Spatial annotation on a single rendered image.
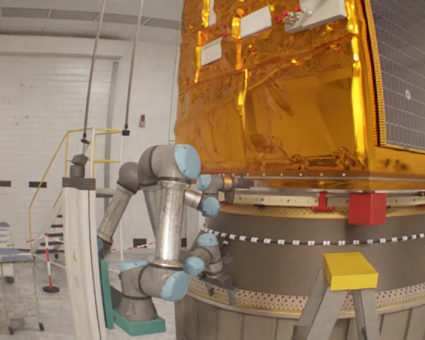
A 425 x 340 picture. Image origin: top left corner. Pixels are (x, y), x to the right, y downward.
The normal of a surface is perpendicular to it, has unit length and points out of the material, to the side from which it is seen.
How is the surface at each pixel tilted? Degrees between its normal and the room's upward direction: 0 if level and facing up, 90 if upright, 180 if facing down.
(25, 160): 90
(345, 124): 90
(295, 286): 62
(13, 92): 90
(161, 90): 90
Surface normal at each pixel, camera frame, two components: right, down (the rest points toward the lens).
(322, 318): -0.17, -0.07
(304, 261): -0.35, -0.48
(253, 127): -0.78, -0.08
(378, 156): 0.47, -0.01
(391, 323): 0.09, 0.00
